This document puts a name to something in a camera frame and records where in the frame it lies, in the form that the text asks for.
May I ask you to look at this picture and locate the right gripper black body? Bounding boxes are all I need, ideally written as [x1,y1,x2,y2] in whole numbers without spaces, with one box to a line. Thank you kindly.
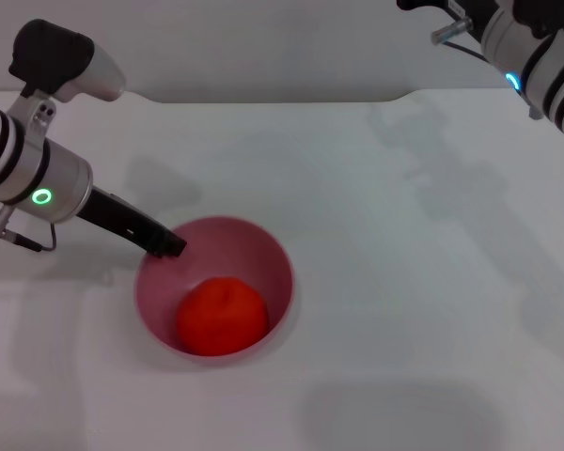
[396,0,497,33]

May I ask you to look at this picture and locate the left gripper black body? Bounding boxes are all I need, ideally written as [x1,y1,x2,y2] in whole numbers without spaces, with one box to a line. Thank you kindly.
[76,186,171,254]

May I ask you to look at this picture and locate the orange toy fruit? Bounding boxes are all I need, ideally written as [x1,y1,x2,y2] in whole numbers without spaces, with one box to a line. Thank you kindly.
[175,276,270,357]

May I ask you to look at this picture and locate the pink plastic bowl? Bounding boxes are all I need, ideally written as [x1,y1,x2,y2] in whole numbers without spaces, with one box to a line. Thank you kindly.
[133,215,295,370]

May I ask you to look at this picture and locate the right wrist grey cable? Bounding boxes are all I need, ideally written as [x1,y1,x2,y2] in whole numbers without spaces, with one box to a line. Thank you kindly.
[430,15,493,63]

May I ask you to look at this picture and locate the left wrist camera housing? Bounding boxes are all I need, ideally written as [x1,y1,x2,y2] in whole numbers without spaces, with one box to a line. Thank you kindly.
[8,18,128,102]

